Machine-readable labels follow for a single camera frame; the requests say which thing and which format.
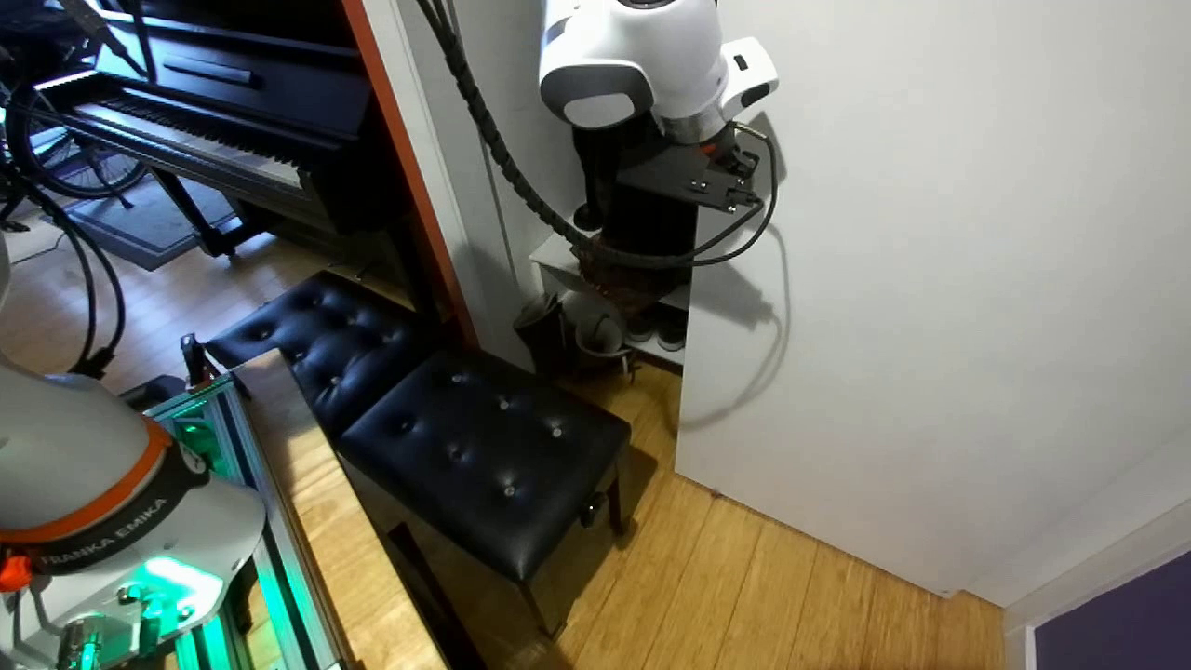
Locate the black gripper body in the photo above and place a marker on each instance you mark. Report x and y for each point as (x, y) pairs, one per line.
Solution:
(639, 199)

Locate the white closet door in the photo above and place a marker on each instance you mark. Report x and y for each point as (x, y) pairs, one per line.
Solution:
(942, 309)

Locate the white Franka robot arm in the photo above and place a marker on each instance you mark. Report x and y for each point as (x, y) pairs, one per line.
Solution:
(633, 48)

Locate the white shoe shelf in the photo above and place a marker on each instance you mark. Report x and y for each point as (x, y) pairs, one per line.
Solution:
(560, 256)

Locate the dark sneaker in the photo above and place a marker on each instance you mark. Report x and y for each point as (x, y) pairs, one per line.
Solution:
(659, 326)

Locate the black tufted piano bench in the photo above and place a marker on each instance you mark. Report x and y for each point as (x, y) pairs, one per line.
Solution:
(312, 335)
(495, 459)

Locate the black upright piano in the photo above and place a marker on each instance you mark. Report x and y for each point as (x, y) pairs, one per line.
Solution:
(223, 76)

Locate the wooden table edge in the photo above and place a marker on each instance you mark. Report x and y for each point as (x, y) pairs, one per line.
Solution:
(338, 532)

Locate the dark grey floor mat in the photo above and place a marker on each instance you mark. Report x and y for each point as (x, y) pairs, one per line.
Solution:
(137, 223)

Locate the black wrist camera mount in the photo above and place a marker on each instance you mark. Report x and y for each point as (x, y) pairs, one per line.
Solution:
(707, 171)

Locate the white closet door frame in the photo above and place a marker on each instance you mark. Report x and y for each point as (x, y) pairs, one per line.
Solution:
(468, 187)

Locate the orange wooden frame strip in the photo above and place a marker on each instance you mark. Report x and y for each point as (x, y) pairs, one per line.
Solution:
(412, 187)

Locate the aluminium frame with green light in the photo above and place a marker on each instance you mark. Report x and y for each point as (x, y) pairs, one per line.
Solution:
(266, 498)

